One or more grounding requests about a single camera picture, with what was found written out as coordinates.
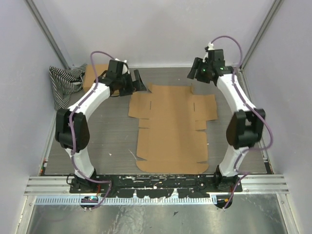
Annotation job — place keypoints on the right aluminium corner post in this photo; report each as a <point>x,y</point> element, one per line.
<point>262,30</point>

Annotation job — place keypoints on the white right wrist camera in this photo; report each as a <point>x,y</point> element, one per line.
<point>208,48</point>

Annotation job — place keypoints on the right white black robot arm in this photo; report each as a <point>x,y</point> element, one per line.
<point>246,125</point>

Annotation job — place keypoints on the black white striped cloth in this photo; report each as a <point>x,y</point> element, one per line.
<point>65,82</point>

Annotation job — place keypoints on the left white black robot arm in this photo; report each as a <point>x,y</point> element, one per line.
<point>72,131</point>

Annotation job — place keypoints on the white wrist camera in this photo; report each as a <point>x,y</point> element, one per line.
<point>208,48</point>
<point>125,68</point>

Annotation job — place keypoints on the brown cardboard box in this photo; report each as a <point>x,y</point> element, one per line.
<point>90,78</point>

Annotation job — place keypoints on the slotted grey cable duct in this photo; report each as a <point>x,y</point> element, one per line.
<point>85,200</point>

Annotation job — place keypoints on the aluminium front rail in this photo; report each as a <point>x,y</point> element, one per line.
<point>251,184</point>

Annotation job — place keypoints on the left aluminium corner post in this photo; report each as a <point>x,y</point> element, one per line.
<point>45,22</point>

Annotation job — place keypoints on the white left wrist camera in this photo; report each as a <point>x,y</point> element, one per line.
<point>125,68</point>

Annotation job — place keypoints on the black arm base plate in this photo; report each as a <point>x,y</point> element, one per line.
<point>156,186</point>

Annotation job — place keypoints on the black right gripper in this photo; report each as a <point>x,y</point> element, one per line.
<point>197,65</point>

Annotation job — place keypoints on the aluminium corner post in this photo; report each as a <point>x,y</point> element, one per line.
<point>262,30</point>
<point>45,22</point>

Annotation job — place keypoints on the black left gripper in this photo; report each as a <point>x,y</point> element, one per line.
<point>136,86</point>

